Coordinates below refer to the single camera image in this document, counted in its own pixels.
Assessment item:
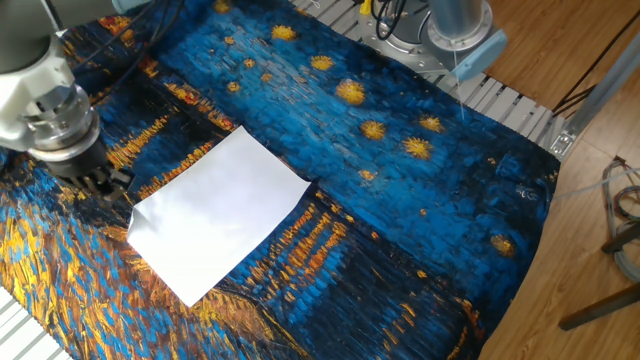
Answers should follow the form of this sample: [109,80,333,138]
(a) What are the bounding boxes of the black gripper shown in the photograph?
[47,139,134,207]

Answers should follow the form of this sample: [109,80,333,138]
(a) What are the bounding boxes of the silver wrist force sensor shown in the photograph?
[22,83,102,164]

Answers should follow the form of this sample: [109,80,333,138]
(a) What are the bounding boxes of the black robot wrist cable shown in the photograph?
[59,0,187,101]

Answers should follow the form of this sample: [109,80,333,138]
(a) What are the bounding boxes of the starry night painting tablecloth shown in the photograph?
[0,0,561,360]

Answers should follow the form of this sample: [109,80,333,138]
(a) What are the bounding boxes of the thin white cable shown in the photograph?
[549,167,640,202]

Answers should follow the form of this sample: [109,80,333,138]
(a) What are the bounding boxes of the grey cable coil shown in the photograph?
[601,156,640,285]

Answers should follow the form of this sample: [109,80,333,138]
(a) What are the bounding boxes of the white paper sheet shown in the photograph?
[126,124,312,309]

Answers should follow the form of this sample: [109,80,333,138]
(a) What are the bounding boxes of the dark wooden furniture leg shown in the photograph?
[599,222,640,255]
[557,282,640,332]

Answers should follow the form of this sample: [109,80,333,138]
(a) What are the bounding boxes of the aluminium frame bar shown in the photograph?
[548,29,640,162]

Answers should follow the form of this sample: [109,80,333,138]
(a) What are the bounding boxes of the black floor cables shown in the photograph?
[551,9,640,117]

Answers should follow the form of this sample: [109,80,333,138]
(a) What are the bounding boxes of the white wrist adapter bracket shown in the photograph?
[0,33,77,152]

